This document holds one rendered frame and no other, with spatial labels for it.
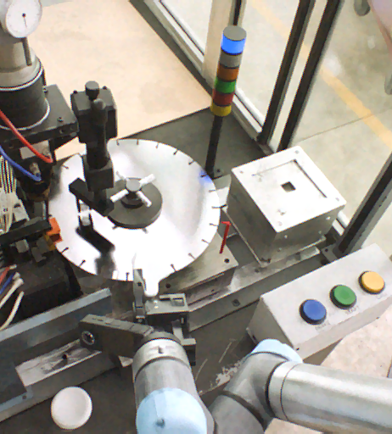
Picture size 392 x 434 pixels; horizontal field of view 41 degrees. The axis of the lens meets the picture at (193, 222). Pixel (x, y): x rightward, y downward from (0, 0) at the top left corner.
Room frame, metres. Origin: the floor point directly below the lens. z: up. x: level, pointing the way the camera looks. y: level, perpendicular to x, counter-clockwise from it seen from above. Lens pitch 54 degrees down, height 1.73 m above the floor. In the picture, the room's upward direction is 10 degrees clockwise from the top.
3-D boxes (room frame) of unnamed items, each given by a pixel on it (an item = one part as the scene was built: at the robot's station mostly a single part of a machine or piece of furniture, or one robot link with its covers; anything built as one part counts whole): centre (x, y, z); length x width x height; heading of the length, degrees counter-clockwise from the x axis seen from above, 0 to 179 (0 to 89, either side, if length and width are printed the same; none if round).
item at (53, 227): (0.46, 0.27, 0.95); 0.10 x 0.03 x 0.07; 127
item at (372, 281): (0.53, -0.35, 0.90); 0.04 x 0.04 x 0.02
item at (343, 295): (0.49, -0.30, 0.90); 0.04 x 0.04 x 0.02
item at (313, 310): (0.45, -0.24, 0.90); 0.04 x 0.04 x 0.02
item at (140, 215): (0.58, 0.12, 0.96); 0.11 x 0.11 x 0.03
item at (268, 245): (0.73, -0.19, 0.82); 0.18 x 0.18 x 0.15; 37
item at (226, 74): (0.85, -0.02, 1.08); 0.05 x 0.04 x 0.03; 37
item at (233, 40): (0.85, -0.02, 1.14); 0.05 x 0.04 x 0.03; 37
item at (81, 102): (0.52, 0.16, 1.17); 0.06 x 0.05 x 0.20; 118
